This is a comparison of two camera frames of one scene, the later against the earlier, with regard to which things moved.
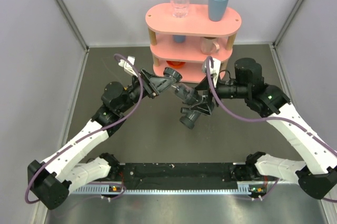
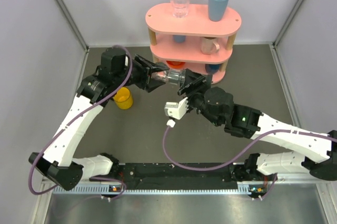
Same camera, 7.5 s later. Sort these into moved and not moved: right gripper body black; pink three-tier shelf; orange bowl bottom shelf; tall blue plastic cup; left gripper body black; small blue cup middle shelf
Moved: left gripper body black; right gripper body black
Not moved: pink three-tier shelf; tall blue plastic cup; orange bowl bottom shelf; small blue cup middle shelf
